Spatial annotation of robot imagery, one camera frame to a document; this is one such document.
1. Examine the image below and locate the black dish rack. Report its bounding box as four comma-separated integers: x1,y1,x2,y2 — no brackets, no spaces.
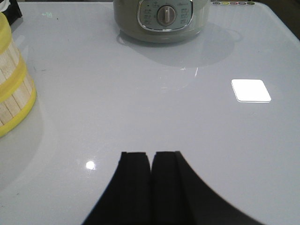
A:
0,0,23,25

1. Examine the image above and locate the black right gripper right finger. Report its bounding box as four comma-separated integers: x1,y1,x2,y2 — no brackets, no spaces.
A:
152,151,260,225

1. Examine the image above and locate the grey electric cooking pot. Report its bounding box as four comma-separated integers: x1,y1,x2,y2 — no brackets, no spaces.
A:
113,0,210,43

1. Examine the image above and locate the bamboo steamer tray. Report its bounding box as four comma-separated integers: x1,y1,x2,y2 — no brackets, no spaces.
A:
0,74,37,137
0,13,27,102

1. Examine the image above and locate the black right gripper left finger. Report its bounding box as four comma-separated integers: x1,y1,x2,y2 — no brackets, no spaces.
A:
83,152,151,225

